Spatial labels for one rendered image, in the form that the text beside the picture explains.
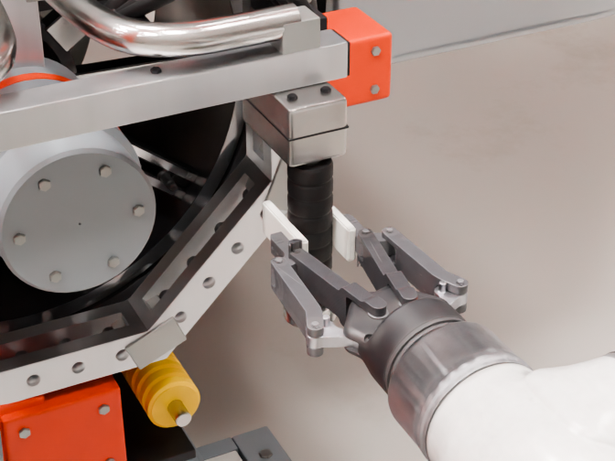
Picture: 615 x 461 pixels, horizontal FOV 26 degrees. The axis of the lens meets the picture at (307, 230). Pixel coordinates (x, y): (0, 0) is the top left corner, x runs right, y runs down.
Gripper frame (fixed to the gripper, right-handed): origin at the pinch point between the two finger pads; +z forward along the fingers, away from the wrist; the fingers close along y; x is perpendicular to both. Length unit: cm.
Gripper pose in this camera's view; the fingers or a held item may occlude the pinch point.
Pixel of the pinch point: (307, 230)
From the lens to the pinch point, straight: 106.7
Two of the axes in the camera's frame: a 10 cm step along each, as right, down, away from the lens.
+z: -4.4, -4.8, 7.6
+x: 0.0, -8.5, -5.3
